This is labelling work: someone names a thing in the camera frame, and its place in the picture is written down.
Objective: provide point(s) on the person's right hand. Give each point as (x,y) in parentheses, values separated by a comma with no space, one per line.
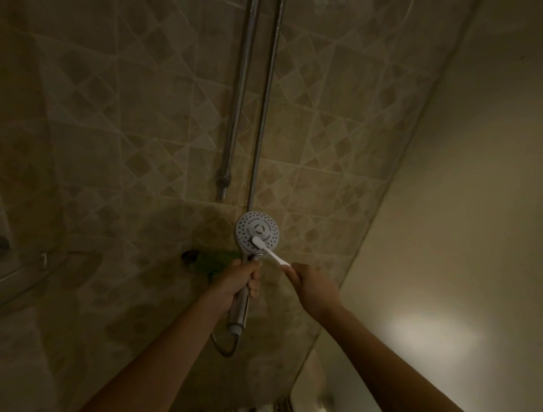
(316,293)

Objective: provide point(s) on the glass corner shelf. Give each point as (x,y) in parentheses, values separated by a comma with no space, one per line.
(38,280)

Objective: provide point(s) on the white toothbrush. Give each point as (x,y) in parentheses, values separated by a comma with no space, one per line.
(271,254)

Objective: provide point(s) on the person's left hand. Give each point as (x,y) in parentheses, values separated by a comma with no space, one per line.
(231,288)

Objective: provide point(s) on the person's right forearm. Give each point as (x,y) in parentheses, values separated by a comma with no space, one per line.
(390,369)

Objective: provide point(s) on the person's left forearm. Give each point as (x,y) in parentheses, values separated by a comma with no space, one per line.
(157,365)

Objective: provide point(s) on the green shower mixer valve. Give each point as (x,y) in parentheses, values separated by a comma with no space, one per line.
(212,259)

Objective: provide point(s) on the chrome shower slide rail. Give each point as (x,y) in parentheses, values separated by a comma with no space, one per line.
(239,85)

